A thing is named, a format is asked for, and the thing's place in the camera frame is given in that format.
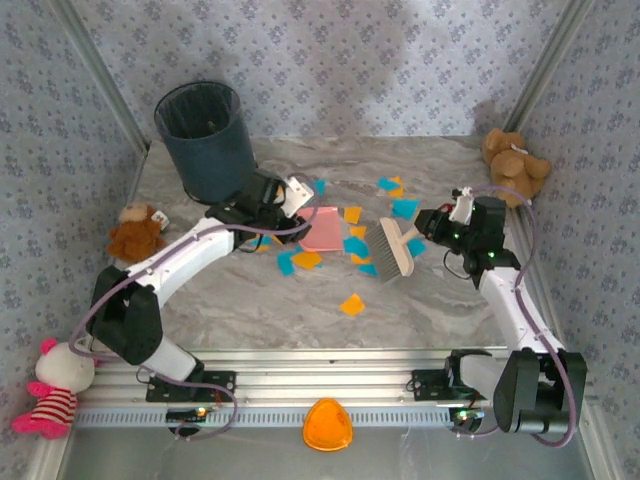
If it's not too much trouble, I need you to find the small black circuit board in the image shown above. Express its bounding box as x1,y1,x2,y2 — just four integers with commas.
448,407,487,431
166,407,207,422

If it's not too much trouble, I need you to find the large blue paper scrap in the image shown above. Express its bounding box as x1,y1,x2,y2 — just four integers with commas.
390,198,421,220

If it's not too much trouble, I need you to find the dark blue trash bin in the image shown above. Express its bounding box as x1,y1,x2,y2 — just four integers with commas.
153,82,260,205

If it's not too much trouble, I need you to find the light brown teddy bear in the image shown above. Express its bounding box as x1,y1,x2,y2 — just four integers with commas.
481,127,553,209

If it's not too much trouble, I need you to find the grey slotted cable duct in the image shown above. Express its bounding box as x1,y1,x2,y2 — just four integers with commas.
72,407,454,430

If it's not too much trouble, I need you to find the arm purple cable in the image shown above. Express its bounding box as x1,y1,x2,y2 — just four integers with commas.
68,172,322,445
452,183,576,447

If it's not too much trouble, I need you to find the pink plastic dustpan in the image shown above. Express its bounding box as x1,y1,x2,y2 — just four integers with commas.
295,204,346,254

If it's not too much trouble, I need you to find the aluminium corner post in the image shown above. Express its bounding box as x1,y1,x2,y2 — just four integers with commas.
49,0,152,154
502,0,596,132

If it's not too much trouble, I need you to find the orange triangular plastic dish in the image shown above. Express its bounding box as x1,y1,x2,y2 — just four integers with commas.
302,397,354,454

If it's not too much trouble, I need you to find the dark brown teddy bear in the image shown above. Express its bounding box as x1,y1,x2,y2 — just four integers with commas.
107,202,170,265

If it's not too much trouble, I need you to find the cream hand brush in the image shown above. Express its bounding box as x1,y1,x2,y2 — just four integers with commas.
366,216,427,285

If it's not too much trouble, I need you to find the large orange paper scrap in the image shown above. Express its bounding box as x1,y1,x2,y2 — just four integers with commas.
339,292,367,318

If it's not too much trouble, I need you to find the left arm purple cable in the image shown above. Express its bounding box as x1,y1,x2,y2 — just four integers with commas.
68,172,322,445

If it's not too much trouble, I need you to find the aluminium rail frame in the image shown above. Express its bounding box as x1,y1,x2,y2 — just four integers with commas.
87,348,596,407

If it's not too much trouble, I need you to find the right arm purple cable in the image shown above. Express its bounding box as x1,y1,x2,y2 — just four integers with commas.
452,183,576,447

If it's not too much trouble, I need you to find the pink white plush doll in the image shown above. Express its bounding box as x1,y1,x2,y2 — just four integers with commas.
10,338,96,441

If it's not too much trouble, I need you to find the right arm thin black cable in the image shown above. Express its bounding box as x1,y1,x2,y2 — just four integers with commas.
443,248,474,280

